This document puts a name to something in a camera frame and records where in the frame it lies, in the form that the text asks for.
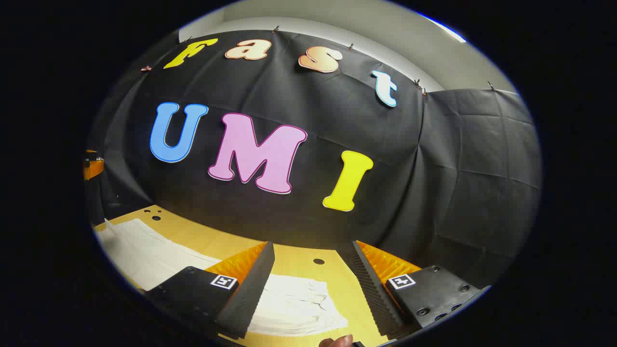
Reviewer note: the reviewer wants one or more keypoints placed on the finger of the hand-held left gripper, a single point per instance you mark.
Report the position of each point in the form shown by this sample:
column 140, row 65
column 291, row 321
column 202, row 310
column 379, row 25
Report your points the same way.
column 92, row 167

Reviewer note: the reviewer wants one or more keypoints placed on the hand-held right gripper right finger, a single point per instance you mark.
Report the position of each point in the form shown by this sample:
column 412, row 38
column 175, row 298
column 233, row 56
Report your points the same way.
column 371, row 289

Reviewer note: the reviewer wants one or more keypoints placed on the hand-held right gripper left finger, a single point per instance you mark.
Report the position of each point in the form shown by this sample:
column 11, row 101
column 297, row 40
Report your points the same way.
column 250, row 289

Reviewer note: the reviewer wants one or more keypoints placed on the white jeans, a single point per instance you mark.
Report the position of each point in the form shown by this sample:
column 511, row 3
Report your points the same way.
column 144, row 255

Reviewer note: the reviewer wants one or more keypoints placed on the black backdrop cloth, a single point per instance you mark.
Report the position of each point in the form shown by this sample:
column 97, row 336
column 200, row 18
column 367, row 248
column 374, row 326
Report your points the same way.
column 337, row 120

